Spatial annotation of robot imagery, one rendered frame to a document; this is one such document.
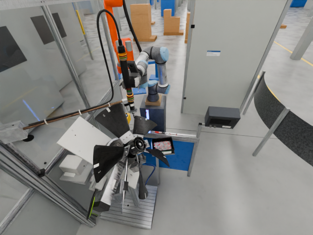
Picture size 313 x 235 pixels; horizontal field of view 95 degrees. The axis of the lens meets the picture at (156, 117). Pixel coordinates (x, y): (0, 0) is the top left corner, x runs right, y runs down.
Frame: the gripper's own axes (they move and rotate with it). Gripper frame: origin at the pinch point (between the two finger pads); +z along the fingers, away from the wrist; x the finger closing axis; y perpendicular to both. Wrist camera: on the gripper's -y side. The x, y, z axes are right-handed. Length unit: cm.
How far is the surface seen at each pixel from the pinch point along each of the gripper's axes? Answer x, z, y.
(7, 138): 51, 37, 12
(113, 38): 181, -372, 61
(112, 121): 17.2, -0.5, 31.1
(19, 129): 46, 33, 10
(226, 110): -70, -39, 42
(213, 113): -60, -35, 43
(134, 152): -1.0, 12.4, 46.9
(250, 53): -130, -183, 38
